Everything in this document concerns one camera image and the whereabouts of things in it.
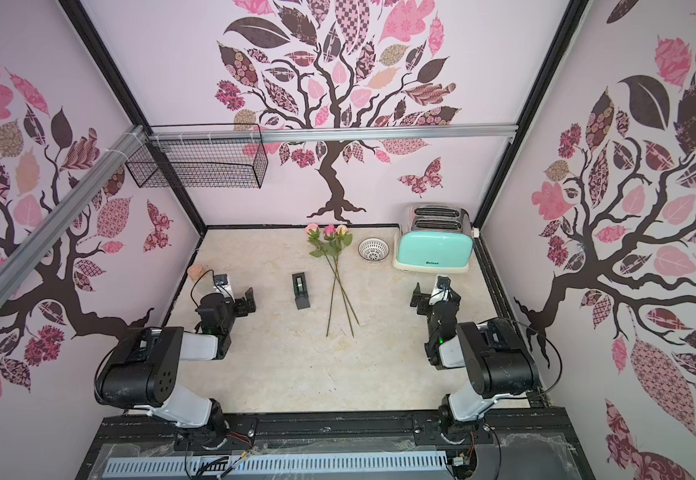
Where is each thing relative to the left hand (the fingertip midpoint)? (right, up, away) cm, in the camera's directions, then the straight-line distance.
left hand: (238, 294), depth 95 cm
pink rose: (+21, +23, +20) cm, 37 cm away
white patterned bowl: (+45, +15, +15) cm, 50 cm away
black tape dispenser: (+20, +1, +2) cm, 20 cm away
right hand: (+63, +4, -4) cm, 64 cm away
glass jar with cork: (-13, +7, -2) cm, 15 cm away
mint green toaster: (+64, +18, +1) cm, 67 cm away
